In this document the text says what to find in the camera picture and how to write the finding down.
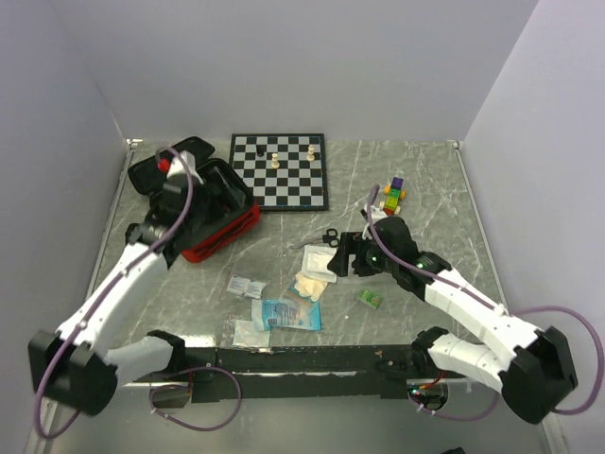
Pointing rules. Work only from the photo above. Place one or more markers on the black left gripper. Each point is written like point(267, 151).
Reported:
point(229, 196)

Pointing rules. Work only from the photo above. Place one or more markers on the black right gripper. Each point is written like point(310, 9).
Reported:
point(352, 243)

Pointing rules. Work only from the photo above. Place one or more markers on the red black medicine case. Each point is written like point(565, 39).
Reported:
point(227, 227)

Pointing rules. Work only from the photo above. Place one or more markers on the white gauze pouch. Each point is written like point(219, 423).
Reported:
point(315, 261)

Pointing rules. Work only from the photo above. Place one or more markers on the black handled scissors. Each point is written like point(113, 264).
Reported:
point(330, 238)

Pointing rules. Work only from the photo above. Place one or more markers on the blue wipes packet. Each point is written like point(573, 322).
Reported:
point(269, 314)

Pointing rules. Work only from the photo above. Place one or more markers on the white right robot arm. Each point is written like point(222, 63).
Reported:
point(532, 368)

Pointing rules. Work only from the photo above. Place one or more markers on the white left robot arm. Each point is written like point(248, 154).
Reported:
point(75, 365)

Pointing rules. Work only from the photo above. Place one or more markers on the beige bandage pack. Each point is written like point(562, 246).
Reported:
point(305, 289)

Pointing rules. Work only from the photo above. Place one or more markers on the small green box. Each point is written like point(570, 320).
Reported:
point(369, 298)

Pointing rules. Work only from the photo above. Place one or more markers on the cream chess pawn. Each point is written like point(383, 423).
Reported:
point(275, 160)

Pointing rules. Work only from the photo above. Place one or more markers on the black white chessboard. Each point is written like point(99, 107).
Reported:
point(297, 185)

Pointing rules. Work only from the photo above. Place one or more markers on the colourful toy block car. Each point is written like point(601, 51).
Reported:
point(394, 194)

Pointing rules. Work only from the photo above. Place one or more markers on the clear flat plastic pouch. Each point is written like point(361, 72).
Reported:
point(243, 334)

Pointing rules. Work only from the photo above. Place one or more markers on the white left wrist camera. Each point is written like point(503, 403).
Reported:
point(176, 166)

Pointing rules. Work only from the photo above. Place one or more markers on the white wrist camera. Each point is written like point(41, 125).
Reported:
point(376, 214)
point(176, 166)

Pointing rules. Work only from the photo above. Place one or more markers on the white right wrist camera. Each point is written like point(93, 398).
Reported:
point(376, 214)

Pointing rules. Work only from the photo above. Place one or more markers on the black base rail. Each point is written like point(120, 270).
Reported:
point(302, 371)

